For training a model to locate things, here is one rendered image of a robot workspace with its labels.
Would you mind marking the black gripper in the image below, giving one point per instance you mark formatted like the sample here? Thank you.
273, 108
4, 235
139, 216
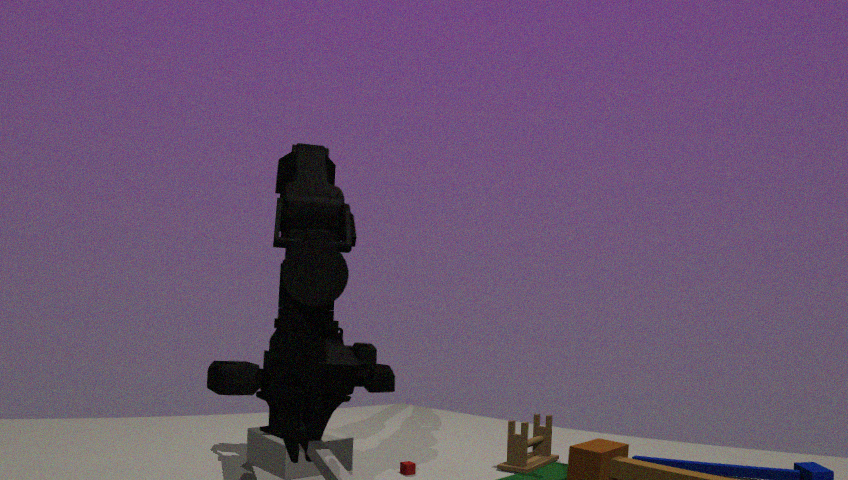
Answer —
277, 388

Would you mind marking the green flat mat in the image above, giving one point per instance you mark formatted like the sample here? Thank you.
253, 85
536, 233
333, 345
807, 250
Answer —
553, 471

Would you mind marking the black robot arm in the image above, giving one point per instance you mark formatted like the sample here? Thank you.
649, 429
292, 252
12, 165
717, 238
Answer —
316, 226

